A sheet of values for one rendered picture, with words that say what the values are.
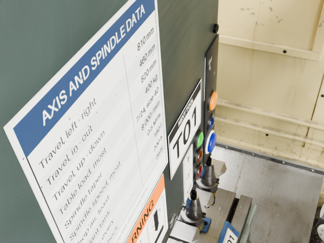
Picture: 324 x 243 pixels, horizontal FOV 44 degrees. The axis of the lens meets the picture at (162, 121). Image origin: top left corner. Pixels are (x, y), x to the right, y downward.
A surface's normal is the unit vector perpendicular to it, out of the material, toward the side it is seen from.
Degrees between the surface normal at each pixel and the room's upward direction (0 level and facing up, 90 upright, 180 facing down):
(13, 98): 90
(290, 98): 90
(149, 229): 90
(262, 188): 24
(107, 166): 90
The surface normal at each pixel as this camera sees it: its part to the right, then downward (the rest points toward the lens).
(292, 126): -0.40, 0.65
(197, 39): 0.91, 0.24
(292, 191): -0.21, -0.38
